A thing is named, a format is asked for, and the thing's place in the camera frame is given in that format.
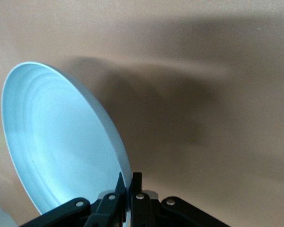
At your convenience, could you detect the brown table cover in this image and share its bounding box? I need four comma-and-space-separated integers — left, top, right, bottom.
0, 0, 284, 227

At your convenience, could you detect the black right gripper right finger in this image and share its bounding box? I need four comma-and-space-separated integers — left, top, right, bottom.
131, 172, 231, 227

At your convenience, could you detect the blue plate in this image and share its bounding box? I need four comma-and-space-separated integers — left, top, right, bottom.
0, 61, 133, 216

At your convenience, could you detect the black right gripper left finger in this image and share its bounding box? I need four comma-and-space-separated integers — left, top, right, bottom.
20, 172, 126, 227

